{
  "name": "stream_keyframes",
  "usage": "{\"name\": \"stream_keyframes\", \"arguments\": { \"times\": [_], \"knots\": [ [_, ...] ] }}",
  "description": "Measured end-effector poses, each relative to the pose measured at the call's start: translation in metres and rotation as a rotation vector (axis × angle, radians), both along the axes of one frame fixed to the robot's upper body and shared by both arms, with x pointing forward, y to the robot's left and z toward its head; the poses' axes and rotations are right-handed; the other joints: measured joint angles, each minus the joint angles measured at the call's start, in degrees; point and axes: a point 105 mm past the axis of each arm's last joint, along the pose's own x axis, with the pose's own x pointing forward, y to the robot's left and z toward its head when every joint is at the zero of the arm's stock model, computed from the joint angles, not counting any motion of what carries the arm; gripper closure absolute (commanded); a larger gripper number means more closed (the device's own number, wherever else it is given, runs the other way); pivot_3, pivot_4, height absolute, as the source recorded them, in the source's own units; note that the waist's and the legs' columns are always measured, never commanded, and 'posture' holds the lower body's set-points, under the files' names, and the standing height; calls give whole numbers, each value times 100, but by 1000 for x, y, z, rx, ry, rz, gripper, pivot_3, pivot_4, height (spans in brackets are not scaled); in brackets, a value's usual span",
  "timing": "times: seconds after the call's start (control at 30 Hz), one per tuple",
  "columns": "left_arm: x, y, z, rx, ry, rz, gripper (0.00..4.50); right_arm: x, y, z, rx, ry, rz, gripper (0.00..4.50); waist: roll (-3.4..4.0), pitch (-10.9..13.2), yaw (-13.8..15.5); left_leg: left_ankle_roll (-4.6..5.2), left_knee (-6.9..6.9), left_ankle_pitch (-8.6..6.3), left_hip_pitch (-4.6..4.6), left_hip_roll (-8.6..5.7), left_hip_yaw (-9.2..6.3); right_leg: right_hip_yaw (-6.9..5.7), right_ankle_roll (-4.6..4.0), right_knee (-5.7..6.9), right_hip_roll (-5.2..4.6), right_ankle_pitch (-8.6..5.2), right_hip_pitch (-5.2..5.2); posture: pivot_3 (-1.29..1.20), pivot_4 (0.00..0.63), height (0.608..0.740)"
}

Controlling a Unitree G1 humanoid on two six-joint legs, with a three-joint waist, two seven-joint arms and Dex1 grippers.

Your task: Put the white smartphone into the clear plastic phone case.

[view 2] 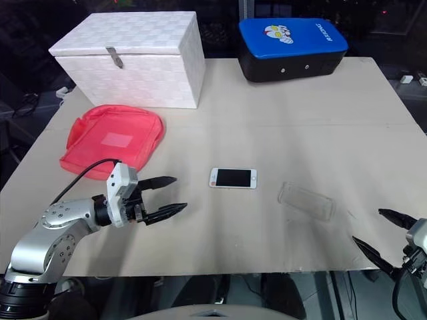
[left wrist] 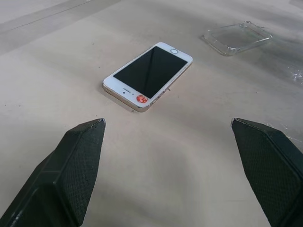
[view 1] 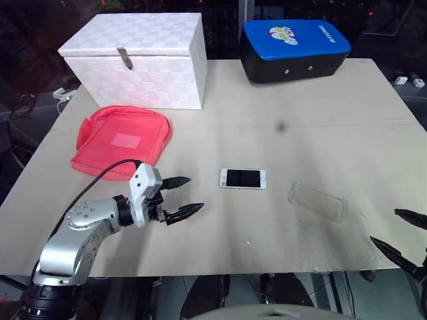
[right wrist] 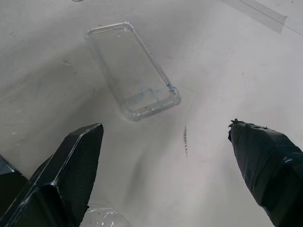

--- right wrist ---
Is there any clear tape strip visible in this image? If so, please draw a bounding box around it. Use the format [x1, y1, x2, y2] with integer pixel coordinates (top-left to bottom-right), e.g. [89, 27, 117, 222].
[219, 0, 288, 34]

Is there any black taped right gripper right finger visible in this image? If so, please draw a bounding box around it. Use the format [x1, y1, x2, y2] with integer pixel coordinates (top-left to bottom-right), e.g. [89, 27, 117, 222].
[227, 119, 303, 227]

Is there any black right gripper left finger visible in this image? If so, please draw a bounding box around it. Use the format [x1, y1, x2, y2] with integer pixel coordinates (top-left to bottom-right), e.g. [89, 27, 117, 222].
[0, 122, 104, 227]

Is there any clear transparent phone case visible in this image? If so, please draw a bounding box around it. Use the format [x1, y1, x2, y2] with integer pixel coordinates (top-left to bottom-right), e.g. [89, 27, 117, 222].
[86, 22, 182, 122]

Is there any crumpled clear plastic wrap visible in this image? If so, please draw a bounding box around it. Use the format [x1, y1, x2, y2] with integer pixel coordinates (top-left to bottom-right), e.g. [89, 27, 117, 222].
[82, 205, 130, 227]

